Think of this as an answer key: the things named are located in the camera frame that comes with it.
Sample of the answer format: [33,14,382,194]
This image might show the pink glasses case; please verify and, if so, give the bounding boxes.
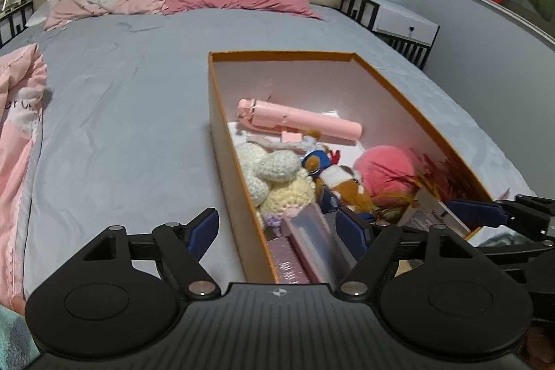
[281,204,355,287]

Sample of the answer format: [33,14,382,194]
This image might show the white labelled packet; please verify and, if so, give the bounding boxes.
[398,188,471,238]

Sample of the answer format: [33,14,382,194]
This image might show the red feather toy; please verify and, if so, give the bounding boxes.
[370,154,478,218]

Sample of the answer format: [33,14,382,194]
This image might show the pink round plush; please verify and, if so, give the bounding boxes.
[354,146,416,196]

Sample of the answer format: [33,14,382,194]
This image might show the purple starry small box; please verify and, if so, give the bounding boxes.
[267,236,309,285]

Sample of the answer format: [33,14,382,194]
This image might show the sailor dog plush toy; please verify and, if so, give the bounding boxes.
[301,130,374,214]

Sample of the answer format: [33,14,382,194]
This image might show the cream crochet bunny doll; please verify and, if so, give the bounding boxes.
[235,135,319,228]

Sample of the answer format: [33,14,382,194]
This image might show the pink selfie stick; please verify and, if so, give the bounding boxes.
[236,98,363,142]

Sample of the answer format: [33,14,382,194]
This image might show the grey bed sheet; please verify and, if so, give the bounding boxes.
[6,8,530,294]

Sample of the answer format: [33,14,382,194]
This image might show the orange cardboard storage box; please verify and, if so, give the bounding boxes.
[208,52,492,285]

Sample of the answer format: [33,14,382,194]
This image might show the white right nightstand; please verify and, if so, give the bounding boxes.
[339,0,440,70]

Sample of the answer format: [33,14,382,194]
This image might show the teal striped fleece garment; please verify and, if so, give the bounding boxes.
[0,306,37,370]

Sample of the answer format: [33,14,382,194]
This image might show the pink quilt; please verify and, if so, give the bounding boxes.
[1,43,47,313]

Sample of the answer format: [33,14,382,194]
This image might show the light pink pillow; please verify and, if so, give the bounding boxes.
[44,0,165,31]

